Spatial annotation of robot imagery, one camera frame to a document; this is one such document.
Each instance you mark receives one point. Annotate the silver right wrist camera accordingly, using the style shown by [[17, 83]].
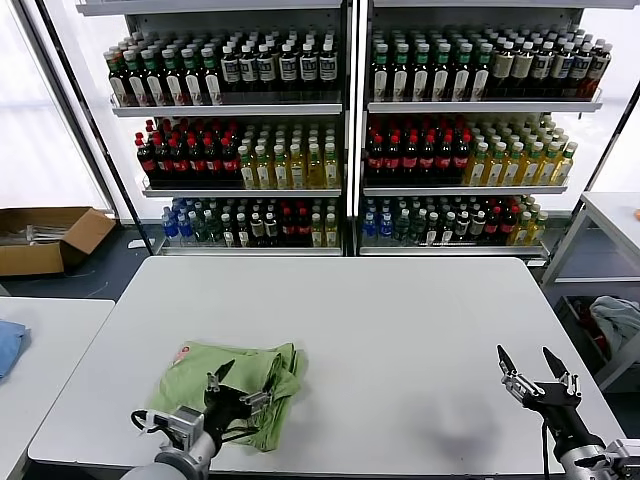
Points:
[[625, 455]]

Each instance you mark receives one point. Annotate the folded blue cloth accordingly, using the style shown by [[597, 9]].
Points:
[[10, 345]]

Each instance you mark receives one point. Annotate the white-label dark drink bottle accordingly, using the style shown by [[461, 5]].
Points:
[[249, 69], [561, 70], [267, 68], [288, 68], [542, 67], [308, 67], [230, 70], [580, 70], [328, 67]]

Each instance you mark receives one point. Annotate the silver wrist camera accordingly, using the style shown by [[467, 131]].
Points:
[[625, 455], [182, 422]]

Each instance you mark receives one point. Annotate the beige-label dark drink bottle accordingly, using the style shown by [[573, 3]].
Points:
[[503, 70], [522, 70]]

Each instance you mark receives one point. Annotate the red-label dark drink bottle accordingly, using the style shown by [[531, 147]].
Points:
[[597, 72]]

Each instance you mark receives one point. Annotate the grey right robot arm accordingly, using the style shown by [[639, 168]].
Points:
[[582, 455]]

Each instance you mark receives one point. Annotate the small black white-cap bottle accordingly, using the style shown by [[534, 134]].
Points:
[[228, 232], [242, 232], [433, 230], [446, 230]]

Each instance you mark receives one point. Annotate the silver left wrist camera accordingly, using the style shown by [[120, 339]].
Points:
[[182, 422]]

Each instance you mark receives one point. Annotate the small red-label cola bottle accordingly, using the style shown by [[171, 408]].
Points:
[[509, 227], [303, 230], [492, 227], [288, 230]]

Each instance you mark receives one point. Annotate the green-cap dark tea bottle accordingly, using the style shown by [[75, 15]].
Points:
[[400, 80], [119, 85], [213, 85], [380, 80], [461, 80], [421, 80], [155, 87], [481, 80], [174, 87], [441, 80], [136, 87], [194, 87]]

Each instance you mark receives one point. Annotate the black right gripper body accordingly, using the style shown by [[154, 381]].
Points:
[[557, 402]]

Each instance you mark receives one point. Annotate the dark green drink bottle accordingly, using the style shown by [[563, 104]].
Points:
[[402, 227], [419, 227], [201, 230], [215, 230]]

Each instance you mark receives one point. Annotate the light green polo shirt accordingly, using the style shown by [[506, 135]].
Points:
[[190, 380]]

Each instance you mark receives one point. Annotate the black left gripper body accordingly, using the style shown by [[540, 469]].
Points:
[[225, 412]]

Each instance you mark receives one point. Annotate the clear rods bundle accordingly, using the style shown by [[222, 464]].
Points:
[[40, 234]]

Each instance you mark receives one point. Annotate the crumpled grey cloth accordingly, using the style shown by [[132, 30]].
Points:
[[617, 320]]

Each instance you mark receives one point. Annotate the small yellow juice bottle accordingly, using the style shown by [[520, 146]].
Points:
[[331, 232], [317, 232], [537, 227], [521, 230]]

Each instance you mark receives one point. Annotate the small white-label dark bottle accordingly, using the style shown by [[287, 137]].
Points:
[[478, 225], [462, 225], [271, 230], [257, 230]]

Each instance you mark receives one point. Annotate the open brown cardboard box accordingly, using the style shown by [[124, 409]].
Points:
[[30, 260]]

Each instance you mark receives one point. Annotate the grey metal side table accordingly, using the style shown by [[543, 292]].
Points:
[[575, 280]]

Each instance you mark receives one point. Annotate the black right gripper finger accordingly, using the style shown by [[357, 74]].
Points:
[[556, 367], [517, 382]]

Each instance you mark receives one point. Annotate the black slanted pole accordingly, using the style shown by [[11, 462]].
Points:
[[84, 100], [615, 140]]

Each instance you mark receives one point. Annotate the red cloth item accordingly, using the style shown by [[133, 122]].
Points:
[[600, 342]]

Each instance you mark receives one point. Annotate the dark grey storage crate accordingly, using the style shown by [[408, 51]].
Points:
[[575, 320]]

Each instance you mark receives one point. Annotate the blue water bottle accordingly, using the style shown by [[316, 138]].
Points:
[[370, 226], [386, 226], [171, 227], [185, 227]]

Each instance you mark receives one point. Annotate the grey metal shelf unit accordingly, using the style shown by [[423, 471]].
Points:
[[475, 106], [225, 109]]

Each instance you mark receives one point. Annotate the white paper scrap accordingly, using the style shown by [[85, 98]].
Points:
[[136, 244]]

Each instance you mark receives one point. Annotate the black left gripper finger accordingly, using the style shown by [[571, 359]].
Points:
[[260, 399], [220, 375]]

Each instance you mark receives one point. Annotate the red-cap cola bottle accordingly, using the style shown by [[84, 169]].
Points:
[[163, 165], [411, 162], [445, 162], [147, 165], [394, 162], [180, 165], [197, 165], [462, 162], [214, 165], [376, 162], [428, 162], [230, 165]]

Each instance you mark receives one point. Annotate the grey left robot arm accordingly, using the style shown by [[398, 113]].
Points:
[[192, 450]]

